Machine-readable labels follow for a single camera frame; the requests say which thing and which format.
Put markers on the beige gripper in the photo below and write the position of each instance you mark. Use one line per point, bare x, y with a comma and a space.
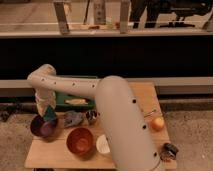
45, 100

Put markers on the green yellow sponge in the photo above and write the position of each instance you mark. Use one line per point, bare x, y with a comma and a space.
49, 114

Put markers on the purple bowl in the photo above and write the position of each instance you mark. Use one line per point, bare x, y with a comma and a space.
41, 128

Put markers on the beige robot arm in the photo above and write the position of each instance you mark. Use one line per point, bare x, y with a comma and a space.
131, 145

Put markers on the orange bowl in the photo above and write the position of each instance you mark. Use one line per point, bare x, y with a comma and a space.
80, 141

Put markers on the green tray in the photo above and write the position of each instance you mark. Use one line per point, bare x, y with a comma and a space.
63, 100

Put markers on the yellow banana in tray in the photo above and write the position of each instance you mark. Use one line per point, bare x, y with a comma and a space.
76, 101

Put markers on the grey crumpled cloth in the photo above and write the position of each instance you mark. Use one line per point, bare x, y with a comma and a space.
72, 118

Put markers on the small dark metal cup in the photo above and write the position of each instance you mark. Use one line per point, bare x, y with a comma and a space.
91, 116

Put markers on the wooden board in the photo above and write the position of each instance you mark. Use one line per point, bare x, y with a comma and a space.
53, 153

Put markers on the white cup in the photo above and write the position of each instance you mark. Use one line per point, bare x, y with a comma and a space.
102, 145

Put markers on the metal spoon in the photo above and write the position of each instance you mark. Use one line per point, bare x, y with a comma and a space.
150, 113

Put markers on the orange fruit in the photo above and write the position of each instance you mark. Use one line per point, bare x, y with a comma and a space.
157, 123

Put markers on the dark brown small object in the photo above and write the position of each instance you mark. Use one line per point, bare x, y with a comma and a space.
169, 152

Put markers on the office chair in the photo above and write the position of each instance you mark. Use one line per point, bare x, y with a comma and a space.
183, 9

